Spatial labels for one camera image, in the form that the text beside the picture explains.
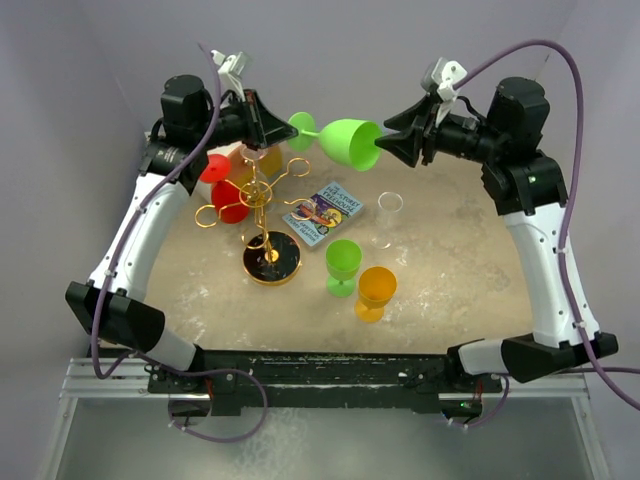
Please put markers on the gold wine glass rack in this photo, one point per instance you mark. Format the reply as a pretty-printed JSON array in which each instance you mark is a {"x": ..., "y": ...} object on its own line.
[{"x": 271, "y": 257}]

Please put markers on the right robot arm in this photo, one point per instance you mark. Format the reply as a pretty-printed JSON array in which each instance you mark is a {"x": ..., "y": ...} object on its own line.
[{"x": 529, "y": 193}]

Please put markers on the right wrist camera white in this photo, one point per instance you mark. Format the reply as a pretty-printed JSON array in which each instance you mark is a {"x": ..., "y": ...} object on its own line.
[{"x": 440, "y": 77}]

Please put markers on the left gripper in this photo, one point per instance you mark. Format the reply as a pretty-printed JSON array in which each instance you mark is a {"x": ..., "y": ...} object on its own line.
[{"x": 262, "y": 126}]

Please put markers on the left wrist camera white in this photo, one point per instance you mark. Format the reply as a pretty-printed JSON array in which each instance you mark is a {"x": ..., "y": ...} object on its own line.
[{"x": 230, "y": 69}]

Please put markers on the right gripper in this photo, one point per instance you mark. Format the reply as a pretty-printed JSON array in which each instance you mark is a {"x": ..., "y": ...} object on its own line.
[{"x": 411, "y": 121}]

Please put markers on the red plastic goblet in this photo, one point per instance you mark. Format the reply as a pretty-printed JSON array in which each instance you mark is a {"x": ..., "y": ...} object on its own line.
[{"x": 225, "y": 195}]

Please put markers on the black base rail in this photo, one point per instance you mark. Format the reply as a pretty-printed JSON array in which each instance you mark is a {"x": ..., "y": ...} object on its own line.
[{"x": 421, "y": 383}]

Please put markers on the clear glass on table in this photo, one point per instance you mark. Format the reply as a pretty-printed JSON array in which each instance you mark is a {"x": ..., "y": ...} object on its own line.
[{"x": 389, "y": 206}]

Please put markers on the colourful children's book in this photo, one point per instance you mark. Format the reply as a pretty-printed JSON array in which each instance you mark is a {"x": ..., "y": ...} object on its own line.
[{"x": 315, "y": 219}]

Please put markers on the orange plastic goblet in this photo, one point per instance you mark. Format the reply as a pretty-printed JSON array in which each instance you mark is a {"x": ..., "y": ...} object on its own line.
[{"x": 376, "y": 287}]

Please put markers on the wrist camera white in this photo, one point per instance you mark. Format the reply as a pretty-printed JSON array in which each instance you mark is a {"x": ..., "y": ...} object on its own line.
[
  {"x": 230, "y": 69},
  {"x": 440, "y": 77}
]

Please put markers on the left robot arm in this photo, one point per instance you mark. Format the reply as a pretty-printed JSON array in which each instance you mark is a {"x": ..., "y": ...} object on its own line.
[{"x": 110, "y": 304}]

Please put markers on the green goblet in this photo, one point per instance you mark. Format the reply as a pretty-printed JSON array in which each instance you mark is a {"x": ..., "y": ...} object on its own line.
[
  {"x": 347, "y": 142},
  {"x": 343, "y": 259}
]

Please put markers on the clear wine glass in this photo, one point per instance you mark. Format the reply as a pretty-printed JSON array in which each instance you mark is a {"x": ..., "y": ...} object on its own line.
[{"x": 258, "y": 181}]

